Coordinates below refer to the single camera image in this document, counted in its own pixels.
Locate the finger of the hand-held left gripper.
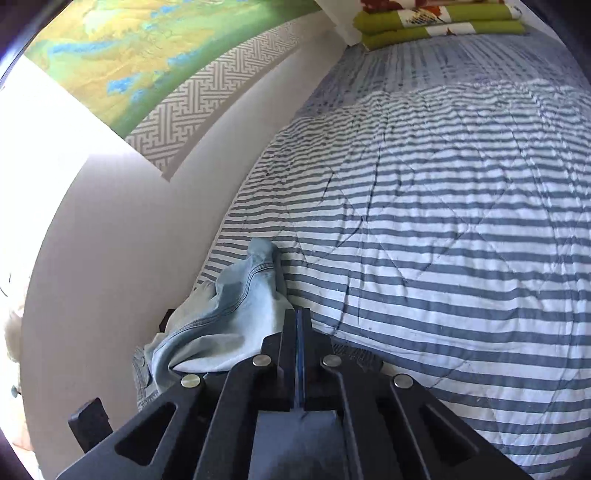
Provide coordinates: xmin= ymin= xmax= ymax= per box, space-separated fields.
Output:
xmin=68 ymin=397 xmax=114 ymax=455

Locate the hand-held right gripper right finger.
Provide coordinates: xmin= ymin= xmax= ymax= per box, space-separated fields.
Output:
xmin=300 ymin=308 xmax=532 ymax=480

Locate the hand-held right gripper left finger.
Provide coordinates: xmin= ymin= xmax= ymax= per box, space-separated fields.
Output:
xmin=55 ymin=308 xmax=301 ymax=480

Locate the light blue denim shirt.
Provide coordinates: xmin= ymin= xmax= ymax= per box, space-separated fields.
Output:
xmin=133 ymin=237 xmax=296 ymax=411

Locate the blue white striped quilt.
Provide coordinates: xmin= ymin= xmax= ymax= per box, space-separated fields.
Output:
xmin=196 ymin=80 xmax=591 ymax=478

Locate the green folded quilt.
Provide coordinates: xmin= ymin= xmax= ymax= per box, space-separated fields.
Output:
xmin=361 ymin=19 xmax=528 ymax=51
xmin=353 ymin=4 xmax=517 ymax=35

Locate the red floral folded blanket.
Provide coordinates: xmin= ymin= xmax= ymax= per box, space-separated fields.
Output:
xmin=360 ymin=0 xmax=509 ymax=14

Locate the landscape wall scroll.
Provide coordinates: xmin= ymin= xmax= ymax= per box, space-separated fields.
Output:
xmin=23 ymin=0 xmax=335 ymax=183

